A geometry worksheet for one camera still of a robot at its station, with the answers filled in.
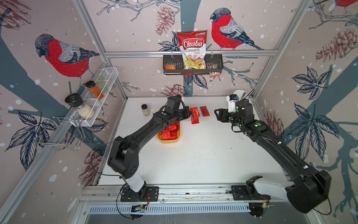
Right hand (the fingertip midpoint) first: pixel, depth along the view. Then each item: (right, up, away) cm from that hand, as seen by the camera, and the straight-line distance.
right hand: (218, 109), depth 78 cm
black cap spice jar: (-49, -1, +24) cm, 54 cm away
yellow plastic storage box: (-36, -19, +16) cm, 44 cm away
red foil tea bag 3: (-29, -16, +16) cm, 37 cm away
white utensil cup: (+24, +11, +25) cm, 37 cm away
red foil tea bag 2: (-13, -4, +7) cm, 15 cm away
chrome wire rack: (-73, -9, -19) cm, 76 cm away
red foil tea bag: (-3, -2, +32) cm, 32 cm away
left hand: (-13, 0, +4) cm, 13 cm away
